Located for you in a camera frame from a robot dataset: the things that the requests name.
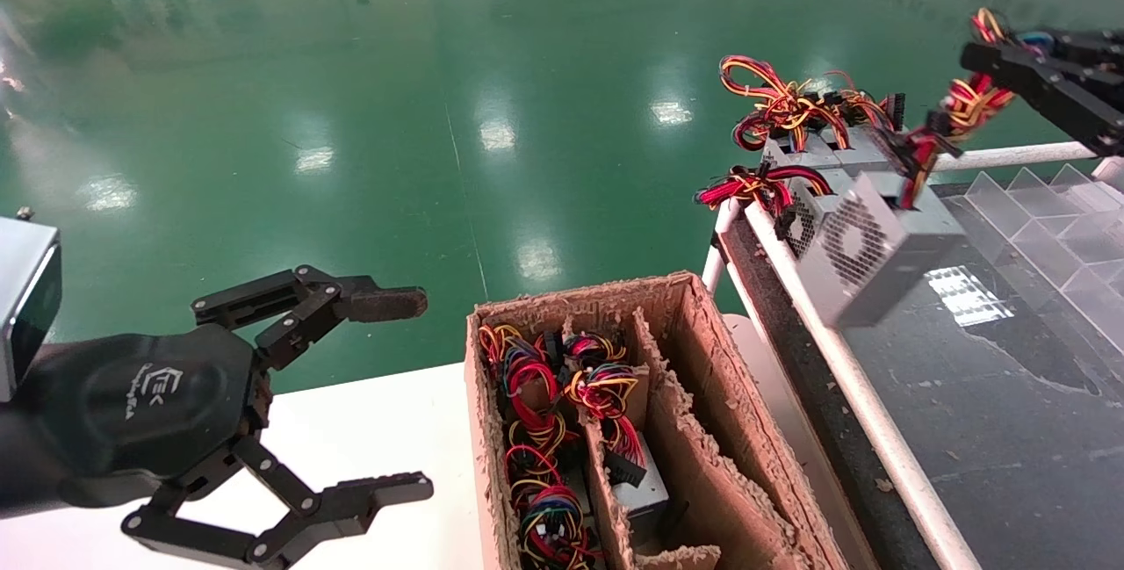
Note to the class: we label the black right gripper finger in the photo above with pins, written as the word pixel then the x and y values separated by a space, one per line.
pixel 1093 47
pixel 1071 100

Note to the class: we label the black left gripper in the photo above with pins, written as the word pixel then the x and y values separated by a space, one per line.
pixel 132 407

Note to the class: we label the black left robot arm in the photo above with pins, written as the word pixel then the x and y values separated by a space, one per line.
pixel 26 475

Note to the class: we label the white crossbar pipe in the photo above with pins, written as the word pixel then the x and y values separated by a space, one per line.
pixel 1010 155

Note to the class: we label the clear acrylic divider organizer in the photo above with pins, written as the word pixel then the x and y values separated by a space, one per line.
pixel 1054 227

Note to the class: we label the brown cardboard box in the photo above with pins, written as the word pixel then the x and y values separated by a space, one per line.
pixel 479 447

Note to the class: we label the short white leg pipe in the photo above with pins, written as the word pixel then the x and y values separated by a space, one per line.
pixel 716 258

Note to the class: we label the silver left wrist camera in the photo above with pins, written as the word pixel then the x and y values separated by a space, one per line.
pixel 22 289

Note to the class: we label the long white rail pipe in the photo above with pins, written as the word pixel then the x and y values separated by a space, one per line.
pixel 861 394

